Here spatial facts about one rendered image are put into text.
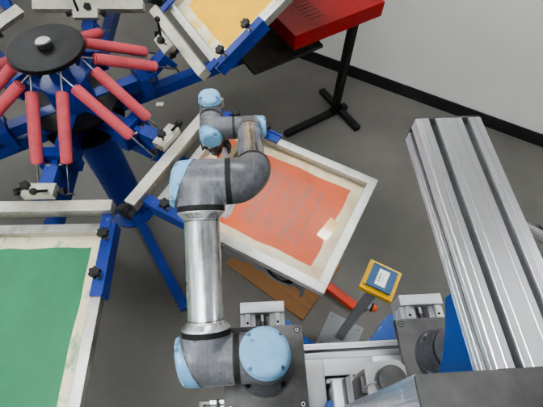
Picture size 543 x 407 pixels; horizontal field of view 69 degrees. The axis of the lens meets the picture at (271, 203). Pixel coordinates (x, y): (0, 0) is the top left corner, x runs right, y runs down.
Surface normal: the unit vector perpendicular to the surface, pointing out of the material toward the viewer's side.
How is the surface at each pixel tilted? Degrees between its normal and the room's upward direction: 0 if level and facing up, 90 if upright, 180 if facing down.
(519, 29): 90
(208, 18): 32
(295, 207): 0
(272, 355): 8
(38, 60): 0
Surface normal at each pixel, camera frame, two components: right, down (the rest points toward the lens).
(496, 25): -0.47, 0.75
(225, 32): -0.43, -0.20
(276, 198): 0.02, -0.51
